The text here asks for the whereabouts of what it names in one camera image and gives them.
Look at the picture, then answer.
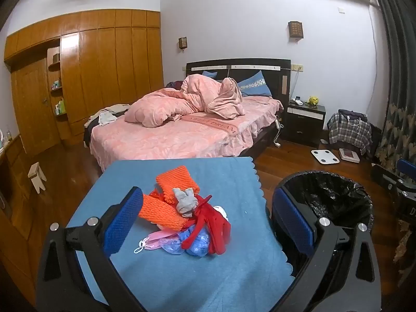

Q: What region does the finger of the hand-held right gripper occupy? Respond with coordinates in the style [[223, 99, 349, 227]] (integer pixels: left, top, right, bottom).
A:
[[397, 159, 416, 183], [371, 163, 411, 192]]

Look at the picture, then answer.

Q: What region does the trash bin with black bag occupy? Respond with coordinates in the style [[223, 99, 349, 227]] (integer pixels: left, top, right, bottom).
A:
[[271, 170, 374, 280]]

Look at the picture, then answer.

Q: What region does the small wooden stool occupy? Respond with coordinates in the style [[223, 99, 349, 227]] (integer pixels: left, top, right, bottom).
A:
[[28, 162, 47, 194]]

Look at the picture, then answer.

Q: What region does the blue table cloth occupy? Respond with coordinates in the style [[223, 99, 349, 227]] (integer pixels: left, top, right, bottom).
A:
[[65, 157, 296, 312]]

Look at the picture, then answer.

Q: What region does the dark patterned curtain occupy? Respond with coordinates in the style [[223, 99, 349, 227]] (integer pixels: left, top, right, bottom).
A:
[[367, 0, 416, 267]]

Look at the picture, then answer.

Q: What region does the pink bathroom scale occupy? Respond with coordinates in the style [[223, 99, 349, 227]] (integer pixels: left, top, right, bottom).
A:
[[339, 148, 361, 163]]

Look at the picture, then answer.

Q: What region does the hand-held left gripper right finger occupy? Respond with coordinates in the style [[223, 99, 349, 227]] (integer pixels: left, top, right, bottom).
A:
[[271, 179, 382, 312]]

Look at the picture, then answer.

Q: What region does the large wooden wall lamp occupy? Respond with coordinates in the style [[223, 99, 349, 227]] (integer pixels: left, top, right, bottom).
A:
[[288, 21, 303, 41]]

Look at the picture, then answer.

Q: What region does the large blue pillow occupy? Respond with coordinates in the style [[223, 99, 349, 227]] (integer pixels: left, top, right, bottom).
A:
[[237, 71, 273, 97]]

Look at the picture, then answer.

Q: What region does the white bathroom scale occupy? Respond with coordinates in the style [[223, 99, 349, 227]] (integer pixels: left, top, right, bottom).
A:
[[311, 149, 340, 165]]

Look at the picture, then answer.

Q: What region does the wooden wardrobe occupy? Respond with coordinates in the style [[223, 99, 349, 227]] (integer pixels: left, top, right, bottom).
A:
[[4, 9, 165, 137]]

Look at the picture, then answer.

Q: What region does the plaid bag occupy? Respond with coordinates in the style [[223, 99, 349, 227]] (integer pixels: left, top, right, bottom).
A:
[[327, 109, 373, 155]]

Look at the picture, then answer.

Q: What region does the white clothes pile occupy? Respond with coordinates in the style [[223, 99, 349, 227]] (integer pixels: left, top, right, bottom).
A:
[[85, 104, 131, 127]]

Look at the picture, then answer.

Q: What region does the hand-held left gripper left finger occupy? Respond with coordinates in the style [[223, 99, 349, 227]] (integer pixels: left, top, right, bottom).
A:
[[35, 187, 145, 312]]

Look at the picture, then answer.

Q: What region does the black and white nightstand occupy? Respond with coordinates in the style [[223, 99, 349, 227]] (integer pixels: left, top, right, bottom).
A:
[[282, 101, 326, 148]]

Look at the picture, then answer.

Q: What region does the orange foam net sleeve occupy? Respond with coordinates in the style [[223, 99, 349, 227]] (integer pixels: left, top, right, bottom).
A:
[[155, 165, 201, 202], [138, 194, 191, 233]]

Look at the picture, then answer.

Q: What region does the white socket cable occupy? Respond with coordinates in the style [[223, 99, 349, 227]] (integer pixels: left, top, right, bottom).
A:
[[289, 70, 301, 100]]

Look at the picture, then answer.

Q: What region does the white paper ball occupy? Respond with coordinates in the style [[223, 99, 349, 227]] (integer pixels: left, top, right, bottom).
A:
[[213, 205, 230, 222]]

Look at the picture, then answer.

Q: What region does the pink quilt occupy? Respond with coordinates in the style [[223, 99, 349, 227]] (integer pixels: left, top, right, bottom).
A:
[[124, 74, 246, 128]]

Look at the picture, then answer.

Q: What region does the blue plastic bag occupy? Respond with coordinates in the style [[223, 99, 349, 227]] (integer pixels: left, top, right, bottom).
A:
[[161, 226, 215, 257]]

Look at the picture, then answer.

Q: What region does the dark wooden headboard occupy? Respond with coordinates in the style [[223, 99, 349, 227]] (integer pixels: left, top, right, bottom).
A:
[[186, 58, 291, 106]]

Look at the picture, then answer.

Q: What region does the pink face mask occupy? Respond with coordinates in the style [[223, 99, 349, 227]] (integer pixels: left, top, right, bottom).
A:
[[134, 231, 179, 255]]

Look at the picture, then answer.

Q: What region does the wooden door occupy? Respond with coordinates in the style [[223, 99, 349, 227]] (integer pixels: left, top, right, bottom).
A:
[[11, 57, 62, 157]]

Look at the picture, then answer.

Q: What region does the bed with pink sheet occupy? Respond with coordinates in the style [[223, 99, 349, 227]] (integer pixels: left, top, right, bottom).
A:
[[83, 58, 291, 173]]

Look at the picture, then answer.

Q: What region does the red glove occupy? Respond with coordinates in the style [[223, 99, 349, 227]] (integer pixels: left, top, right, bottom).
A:
[[181, 194, 232, 256]]

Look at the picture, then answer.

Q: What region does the air conditioner pipe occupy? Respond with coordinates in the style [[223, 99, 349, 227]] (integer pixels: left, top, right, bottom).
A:
[[369, 0, 391, 111]]

